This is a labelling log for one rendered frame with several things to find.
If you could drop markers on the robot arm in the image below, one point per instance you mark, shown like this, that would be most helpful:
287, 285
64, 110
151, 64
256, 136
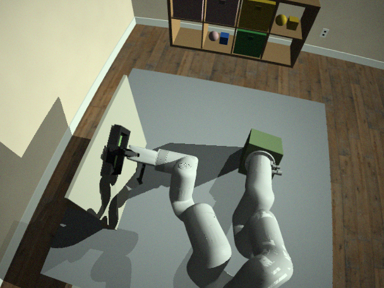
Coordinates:
253, 225

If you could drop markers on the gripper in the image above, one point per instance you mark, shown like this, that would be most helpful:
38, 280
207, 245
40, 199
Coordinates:
145, 156

